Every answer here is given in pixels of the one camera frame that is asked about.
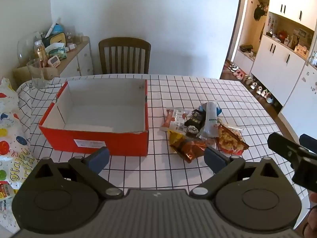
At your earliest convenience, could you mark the checked tablecloth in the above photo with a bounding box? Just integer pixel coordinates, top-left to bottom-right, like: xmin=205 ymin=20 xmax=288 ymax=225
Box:
xmin=16 ymin=74 xmax=309 ymax=204

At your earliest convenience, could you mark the person's right hand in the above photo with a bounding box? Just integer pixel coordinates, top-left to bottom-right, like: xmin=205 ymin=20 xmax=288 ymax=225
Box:
xmin=302 ymin=192 xmax=317 ymax=238

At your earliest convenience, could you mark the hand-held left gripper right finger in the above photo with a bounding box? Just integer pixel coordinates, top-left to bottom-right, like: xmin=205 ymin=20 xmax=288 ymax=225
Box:
xmin=189 ymin=147 xmax=285 ymax=200

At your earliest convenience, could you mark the brown foil snack packet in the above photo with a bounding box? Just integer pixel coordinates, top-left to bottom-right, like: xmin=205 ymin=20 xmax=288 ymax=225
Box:
xmin=170 ymin=137 xmax=207 ymax=164

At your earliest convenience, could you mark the white wall cupboard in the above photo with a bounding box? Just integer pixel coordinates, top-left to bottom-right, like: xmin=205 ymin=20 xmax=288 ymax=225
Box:
xmin=233 ymin=0 xmax=317 ymax=139

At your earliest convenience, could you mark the black snack packet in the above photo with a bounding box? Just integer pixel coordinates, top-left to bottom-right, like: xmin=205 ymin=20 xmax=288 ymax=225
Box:
xmin=184 ymin=109 xmax=206 ymax=131

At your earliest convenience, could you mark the red cardboard box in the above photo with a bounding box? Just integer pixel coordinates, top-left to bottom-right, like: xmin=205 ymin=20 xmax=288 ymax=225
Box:
xmin=38 ymin=79 xmax=149 ymax=156

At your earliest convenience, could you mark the brown figurine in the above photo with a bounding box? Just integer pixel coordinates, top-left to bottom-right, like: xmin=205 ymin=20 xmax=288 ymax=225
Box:
xmin=290 ymin=33 xmax=300 ymax=50

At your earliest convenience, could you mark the clear bottle with orange contents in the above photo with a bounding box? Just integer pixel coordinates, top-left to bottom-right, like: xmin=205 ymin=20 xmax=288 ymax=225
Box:
xmin=34 ymin=40 xmax=48 ymax=67

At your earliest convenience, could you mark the yellow chip bag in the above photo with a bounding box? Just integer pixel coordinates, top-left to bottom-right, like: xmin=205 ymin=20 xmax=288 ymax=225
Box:
xmin=215 ymin=124 xmax=249 ymax=155

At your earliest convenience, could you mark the wooden chair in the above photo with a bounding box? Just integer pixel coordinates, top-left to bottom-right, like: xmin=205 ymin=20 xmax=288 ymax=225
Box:
xmin=98 ymin=37 xmax=151 ymax=75

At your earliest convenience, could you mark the white clear snack packet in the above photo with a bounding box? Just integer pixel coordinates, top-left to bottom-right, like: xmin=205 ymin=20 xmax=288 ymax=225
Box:
xmin=198 ymin=100 xmax=221 ymax=139

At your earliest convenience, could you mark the glass cup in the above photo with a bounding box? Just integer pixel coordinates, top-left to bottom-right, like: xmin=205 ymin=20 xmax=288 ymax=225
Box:
xmin=26 ymin=58 xmax=46 ymax=89

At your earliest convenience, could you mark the balloon print plastic bag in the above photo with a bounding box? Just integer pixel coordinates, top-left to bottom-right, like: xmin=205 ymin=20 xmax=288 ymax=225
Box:
xmin=0 ymin=76 xmax=35 ymax=232

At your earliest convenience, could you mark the small purple candy packet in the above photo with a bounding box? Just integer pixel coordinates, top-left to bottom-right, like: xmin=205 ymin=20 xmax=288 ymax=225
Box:
xmin=186 ymin=126 xmax=200 ymax=138

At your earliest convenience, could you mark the white sideboard with wooden top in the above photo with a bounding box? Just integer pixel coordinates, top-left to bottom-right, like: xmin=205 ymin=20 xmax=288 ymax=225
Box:
xmin=13 ymin=36 xmax=94 ymax=80

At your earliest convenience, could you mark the row of shoes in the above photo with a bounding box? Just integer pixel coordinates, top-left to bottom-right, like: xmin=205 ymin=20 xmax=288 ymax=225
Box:
xmin=223 ymin=59 xmax=275 ymax=105

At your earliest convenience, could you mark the tissue box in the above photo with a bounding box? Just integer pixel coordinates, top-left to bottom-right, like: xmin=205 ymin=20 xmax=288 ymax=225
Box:
xmin=45 ymin=43 xmax=68 ymax=60

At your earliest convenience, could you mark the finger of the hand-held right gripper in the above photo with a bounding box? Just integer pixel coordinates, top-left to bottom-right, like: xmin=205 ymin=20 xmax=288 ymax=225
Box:
xmin=299 ymin=133 xmax=317 ymax=152
xmin=267 ymin=132 xmax=317 ymax=164

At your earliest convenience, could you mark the pink box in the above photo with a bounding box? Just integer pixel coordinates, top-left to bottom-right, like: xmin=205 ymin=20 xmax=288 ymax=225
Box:
xmin=296 ymin=44 xmax=310 ymax=57

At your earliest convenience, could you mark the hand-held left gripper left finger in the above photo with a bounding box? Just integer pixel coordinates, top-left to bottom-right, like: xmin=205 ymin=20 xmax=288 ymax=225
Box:
xmin=33 ymin=147 xmax=124 ymax=200

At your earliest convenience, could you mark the large glass vase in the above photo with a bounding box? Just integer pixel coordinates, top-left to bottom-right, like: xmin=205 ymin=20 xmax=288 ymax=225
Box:
xmin=17 ymin=32 xmax=42 ymax=66

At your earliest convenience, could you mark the glass jar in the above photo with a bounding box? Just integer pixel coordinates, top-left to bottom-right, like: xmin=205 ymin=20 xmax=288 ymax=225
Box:
xmin=307 ymin=51 xmax=317 ymax=67

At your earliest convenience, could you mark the brown cardboard box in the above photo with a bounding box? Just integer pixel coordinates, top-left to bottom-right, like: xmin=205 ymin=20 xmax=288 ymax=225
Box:
xmin=13 ymin=63 xmax=61 ymax=83

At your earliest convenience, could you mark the dark plush figure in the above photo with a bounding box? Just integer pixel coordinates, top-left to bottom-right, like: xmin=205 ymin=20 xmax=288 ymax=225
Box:
xmin=253 ymin=2 xmax=269 ymax=21

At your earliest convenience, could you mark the blue snack packet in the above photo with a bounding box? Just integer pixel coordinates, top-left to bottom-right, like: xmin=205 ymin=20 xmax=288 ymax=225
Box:
xmin=198 ymin=103 xmax=222 ymax=116

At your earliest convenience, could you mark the white tube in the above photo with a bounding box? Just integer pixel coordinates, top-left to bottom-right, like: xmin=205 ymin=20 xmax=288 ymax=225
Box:
xmin=45 ymin=17 xmax=61 ymax=38

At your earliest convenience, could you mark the orange sausage packet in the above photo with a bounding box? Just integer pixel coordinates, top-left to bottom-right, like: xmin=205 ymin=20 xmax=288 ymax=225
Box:
xmin=160 ymin=107 xmax=177 ymax=132

